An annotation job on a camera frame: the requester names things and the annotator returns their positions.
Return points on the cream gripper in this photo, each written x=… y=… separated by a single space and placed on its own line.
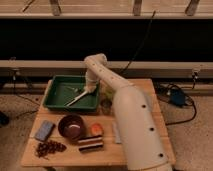
x=90 y=85

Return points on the grey cloth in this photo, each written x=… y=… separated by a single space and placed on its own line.
x=116 y=133

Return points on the blue power box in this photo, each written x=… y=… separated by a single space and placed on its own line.
x=177 y=97

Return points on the light green plastic cup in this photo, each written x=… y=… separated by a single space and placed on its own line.
x=109 y=93

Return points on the brown grape bunch toy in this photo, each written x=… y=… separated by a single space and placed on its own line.
x=49 y=147

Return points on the metal cup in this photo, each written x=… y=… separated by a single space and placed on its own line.
x=106 y=106

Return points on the green plastic tray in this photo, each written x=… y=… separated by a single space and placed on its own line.
x=58 y=95

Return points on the small metal fork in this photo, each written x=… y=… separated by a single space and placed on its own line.
x=73 y=89

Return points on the blue sponge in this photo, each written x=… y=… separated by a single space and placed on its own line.
x=44 y=130

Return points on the dark red bowl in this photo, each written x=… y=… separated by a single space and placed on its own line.
x=72 y=127

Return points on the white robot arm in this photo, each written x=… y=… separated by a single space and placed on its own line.
x=140 y=138

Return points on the wooden table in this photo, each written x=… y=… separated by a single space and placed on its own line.
x=111 y=155

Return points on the orange round toy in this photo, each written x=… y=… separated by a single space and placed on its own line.
x=96 y=129

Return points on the striped brown white block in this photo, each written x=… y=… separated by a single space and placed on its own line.
x=90 y=143

